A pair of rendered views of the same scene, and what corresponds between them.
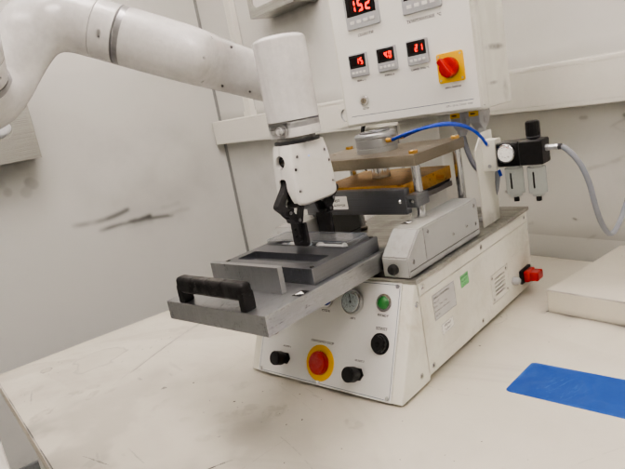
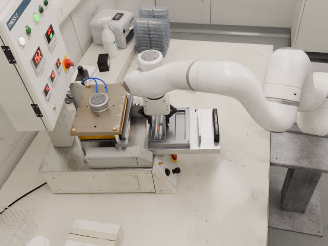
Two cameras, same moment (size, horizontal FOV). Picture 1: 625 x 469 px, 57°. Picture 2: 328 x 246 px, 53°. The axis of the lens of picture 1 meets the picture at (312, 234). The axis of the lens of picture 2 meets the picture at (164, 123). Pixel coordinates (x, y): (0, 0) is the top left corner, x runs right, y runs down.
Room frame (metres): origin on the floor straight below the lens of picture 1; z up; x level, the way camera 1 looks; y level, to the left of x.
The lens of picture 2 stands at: (1.47, 0.76, 1.96)
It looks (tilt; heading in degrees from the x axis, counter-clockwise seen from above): 46 degrees down; 234
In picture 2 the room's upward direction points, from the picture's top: 7 degrees counter-clockwise
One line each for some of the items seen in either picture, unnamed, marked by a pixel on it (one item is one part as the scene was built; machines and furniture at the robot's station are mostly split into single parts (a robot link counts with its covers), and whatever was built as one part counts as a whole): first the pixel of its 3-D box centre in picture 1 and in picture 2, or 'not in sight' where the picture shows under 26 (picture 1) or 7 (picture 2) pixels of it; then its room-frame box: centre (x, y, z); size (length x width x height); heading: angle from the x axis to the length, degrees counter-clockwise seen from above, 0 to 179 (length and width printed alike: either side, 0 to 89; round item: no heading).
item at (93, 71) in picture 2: not in sight; (81, 83); (0.96, -0.69, 0.83); 0.23 x 0.12 x 0.07; 31
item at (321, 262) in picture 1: (299, 256); (169, 126); (0.92, 0.03, 0.98); 0.20 x 0.17 x 0.03; 47
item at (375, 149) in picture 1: (397, 160); (94, 107); (1.12, -0.19, 1.08); 0.31 x 0.24 x 0.13; 47
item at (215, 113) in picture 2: (213, 291); (215, 124); (0.79, 0.15, 0.99); 0.15 x 0.02 x 0.04; 47
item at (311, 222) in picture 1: (313, 232); (119, 157); (1.15, 0.00, 0.96); 0.25 x 0.05 x 0.07; 137
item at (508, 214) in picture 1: (400, 236); (102, 137); (1.13, -0.18, 0.93); 0.46 x 0.35 x 0.01; 137
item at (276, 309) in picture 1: (282, 272); (181, 128); (0.89, 0.06, 0.97); 0.30 x 0.22 x 0.08; 137
